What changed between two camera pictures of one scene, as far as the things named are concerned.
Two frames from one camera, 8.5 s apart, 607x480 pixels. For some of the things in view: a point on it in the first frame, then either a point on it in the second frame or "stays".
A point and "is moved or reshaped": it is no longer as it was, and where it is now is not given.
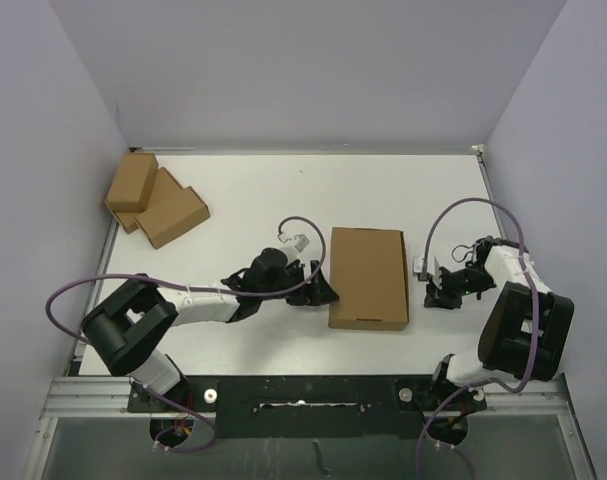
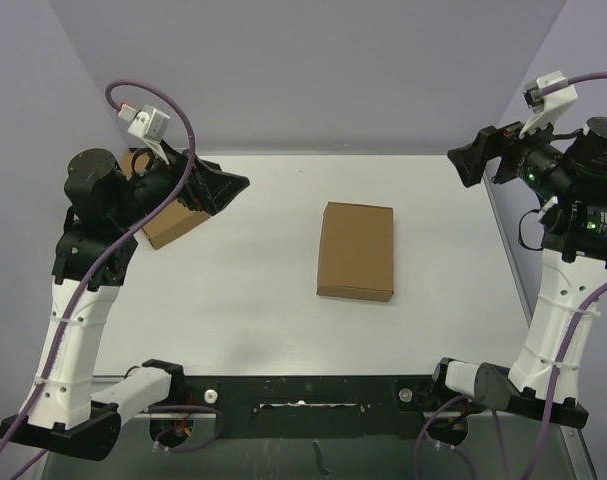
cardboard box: [369, 272] is moved or reshaped
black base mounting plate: [374, 407] stays
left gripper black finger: [316, 292] -> [208, 187]
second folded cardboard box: [172, 217] stays
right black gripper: [438, 297] -> [490, 143]
